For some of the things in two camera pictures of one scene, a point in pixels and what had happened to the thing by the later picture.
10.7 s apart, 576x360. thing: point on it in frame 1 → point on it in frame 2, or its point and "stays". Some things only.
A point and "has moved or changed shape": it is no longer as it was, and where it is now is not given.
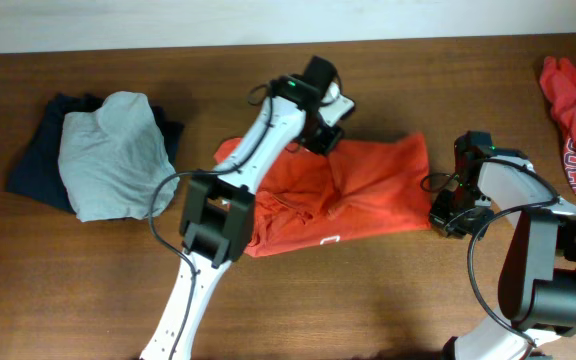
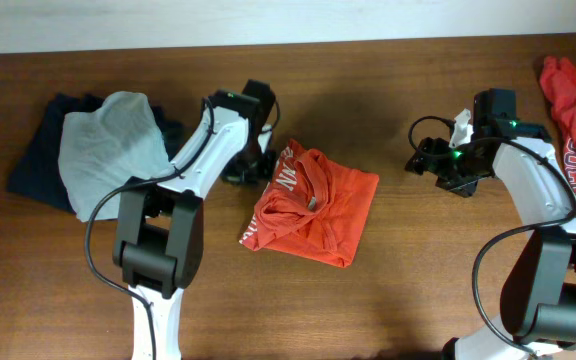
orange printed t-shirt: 363,186 has moved or changed shape
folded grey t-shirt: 113,161 stays
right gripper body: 460,211 → 459,173
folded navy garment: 37,174 stays
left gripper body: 322,137 → 251,164
